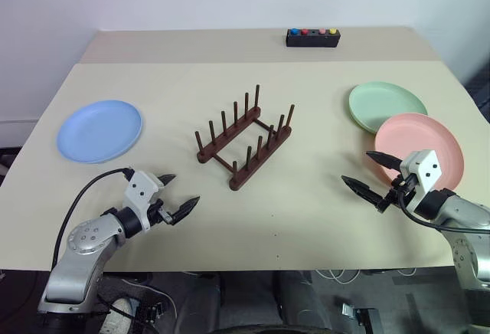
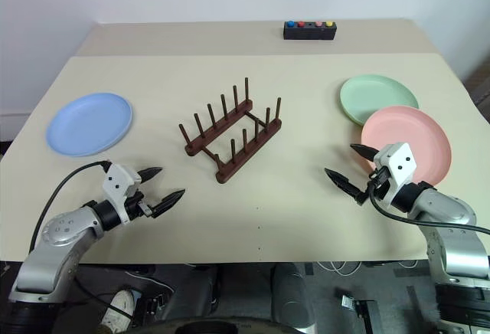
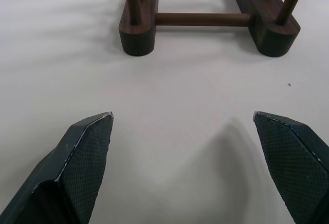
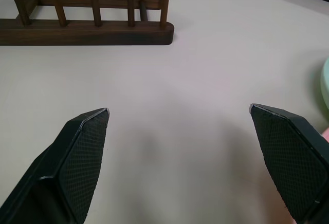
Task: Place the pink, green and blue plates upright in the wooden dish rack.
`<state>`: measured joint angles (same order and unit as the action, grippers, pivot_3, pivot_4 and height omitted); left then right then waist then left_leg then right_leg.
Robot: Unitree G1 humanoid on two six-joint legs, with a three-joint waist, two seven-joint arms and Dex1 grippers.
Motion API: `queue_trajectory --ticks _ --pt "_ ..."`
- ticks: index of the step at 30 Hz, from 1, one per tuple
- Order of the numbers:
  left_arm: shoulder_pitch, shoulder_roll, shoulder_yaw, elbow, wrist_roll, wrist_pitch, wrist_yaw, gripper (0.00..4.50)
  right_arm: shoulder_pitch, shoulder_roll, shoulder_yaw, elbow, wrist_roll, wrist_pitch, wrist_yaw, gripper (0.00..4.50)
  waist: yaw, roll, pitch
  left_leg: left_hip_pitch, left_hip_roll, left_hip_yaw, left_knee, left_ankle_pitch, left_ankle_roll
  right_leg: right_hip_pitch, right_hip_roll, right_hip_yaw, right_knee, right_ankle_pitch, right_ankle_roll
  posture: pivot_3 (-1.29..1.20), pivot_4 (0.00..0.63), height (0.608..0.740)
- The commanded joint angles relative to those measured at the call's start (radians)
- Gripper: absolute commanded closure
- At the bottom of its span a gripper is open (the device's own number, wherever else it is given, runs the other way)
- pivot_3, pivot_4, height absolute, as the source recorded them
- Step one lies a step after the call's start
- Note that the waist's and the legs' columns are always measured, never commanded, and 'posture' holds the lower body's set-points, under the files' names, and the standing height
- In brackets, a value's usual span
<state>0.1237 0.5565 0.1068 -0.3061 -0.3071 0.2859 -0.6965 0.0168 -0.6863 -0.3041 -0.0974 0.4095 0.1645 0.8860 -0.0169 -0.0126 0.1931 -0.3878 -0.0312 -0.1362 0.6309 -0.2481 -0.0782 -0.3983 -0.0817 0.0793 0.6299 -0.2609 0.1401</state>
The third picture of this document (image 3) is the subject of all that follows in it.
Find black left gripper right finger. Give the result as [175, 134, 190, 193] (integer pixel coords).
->
[252, 110, 329, 224]

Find dark wooden dish rack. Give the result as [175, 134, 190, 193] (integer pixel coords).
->
[118, 0, 301, 58]

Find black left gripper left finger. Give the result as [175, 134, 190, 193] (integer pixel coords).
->
[0, 111, 114, 224]

